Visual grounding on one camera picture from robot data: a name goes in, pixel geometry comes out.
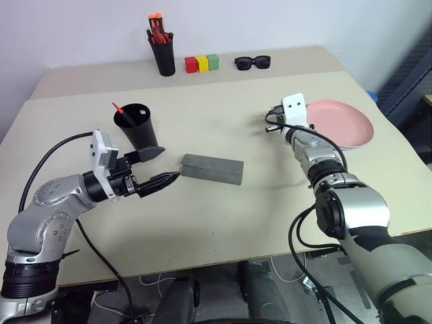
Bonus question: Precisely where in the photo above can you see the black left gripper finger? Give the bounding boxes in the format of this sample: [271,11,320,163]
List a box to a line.
[138,171,182,198]
[126,145,167,165]

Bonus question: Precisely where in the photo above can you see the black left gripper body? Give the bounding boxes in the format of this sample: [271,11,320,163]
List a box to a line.
[107,153,141,198]

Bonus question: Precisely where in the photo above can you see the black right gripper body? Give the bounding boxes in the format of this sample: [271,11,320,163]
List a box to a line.
[265,105,288,134]

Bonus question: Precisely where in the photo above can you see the red marker pen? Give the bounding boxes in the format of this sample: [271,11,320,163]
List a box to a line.
[112,102,136,128]

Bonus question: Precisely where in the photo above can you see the grey cloth block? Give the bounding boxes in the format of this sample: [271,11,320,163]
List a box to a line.
[181,153,244,186]

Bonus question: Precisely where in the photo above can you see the pink plate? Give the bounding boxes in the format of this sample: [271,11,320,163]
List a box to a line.
[305,99,375,149]

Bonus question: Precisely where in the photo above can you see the black plastic cup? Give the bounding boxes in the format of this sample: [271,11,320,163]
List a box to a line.
[113,103,158,151]

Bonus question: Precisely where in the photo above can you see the black sunglasses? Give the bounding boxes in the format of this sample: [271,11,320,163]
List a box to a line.
[234,55,272,71]

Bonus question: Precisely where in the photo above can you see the black pen holder cup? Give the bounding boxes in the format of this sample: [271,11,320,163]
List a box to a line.
[146,29,176,77]

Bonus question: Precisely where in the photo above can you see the red pen in holder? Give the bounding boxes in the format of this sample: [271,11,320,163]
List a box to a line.
[151,26,171,45]

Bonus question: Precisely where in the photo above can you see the dark rounded shape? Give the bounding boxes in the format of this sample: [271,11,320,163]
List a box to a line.
[153,275,203,324]
[238,261,291,324]

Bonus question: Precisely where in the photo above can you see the dark slatted panel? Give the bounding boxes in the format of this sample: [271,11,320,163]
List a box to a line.
[376,33,432,166]

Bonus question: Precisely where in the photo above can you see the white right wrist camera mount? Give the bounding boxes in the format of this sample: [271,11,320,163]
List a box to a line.
[281,92,313,131]

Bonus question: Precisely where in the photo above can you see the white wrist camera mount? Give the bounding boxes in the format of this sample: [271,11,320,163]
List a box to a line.
[281,92,313,131]
[90,130,119,200]

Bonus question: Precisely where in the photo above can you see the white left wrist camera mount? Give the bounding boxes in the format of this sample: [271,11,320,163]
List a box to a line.
[90,130,119,200]

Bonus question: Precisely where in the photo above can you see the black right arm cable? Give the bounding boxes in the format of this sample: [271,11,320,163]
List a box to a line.
[264,107,358,324]

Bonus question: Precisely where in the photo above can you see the white floor cable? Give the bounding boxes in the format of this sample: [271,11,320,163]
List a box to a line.
[269,258,308,283]
[140,273,177,292]

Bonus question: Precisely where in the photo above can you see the metal floor bracket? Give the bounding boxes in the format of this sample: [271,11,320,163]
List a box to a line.
[302,276,338,324]

